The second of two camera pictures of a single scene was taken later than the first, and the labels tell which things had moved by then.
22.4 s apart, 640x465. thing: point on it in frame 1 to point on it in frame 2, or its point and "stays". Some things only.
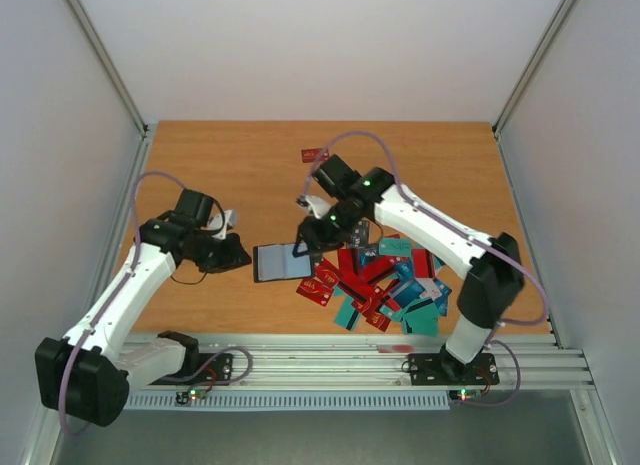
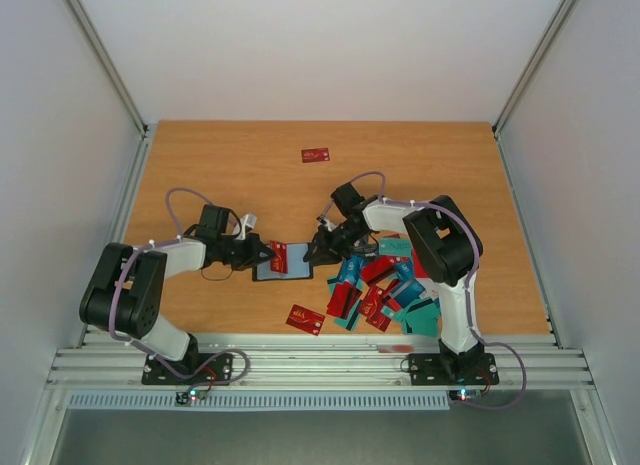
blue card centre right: x=405 y=271 stays
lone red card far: x=314 y=155 stays
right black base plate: x=439 y=370 stays
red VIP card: x=314 y=290 to x=305 y=319
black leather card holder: x=272 y=262 stays
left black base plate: x=215 y=369 stays
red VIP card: x=327 y=274 to x=279 y=264
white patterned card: x=432 y=289 stays
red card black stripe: x=348 y=261 to x=343 y=300
